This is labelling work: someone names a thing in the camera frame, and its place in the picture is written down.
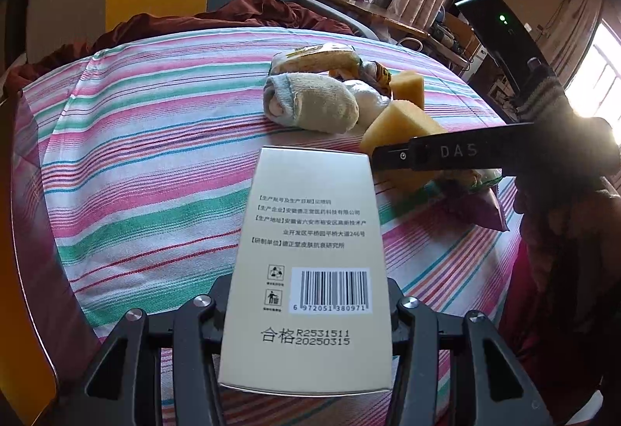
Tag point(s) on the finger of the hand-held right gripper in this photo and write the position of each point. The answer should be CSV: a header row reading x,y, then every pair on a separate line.
x,y
393,156

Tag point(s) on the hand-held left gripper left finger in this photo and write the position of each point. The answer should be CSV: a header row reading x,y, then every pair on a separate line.
x,y
203,324

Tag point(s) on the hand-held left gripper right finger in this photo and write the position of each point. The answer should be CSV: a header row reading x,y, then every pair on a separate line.
x,y
412,329

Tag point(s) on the large yellow sponge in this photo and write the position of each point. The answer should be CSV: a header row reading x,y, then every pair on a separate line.
x,y
398,125

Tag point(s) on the white sock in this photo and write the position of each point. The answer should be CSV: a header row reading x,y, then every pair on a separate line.
x,y
371,103

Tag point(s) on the small yellow sponge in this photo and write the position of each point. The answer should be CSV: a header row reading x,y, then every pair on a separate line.
x,y
407,86

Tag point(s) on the small printed snack packet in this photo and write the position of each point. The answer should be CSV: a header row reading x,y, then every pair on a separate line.
x,y
381,76

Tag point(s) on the green white snack packet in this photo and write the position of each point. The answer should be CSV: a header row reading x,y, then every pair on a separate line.
x,y
485,178

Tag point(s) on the beige sock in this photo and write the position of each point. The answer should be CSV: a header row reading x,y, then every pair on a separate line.
x,y
315,101

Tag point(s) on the purple snack packet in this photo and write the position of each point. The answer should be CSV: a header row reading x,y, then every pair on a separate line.
x,y
480,210

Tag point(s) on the beige cardboard box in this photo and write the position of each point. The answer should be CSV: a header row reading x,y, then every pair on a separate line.
x,y
310,222

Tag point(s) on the yellow green snack packet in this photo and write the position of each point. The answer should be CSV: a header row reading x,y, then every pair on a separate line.
x,y
315,59

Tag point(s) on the window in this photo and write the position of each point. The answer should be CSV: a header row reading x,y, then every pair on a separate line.
x,y
601,76

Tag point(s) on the wooden desk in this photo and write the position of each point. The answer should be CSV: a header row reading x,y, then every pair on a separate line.
x,y
368,13

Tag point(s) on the striped bed sheet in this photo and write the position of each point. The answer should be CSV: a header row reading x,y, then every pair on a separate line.
x,y
145,139

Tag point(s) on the maroon blanket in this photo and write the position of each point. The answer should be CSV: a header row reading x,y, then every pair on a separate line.
x,y
233,13

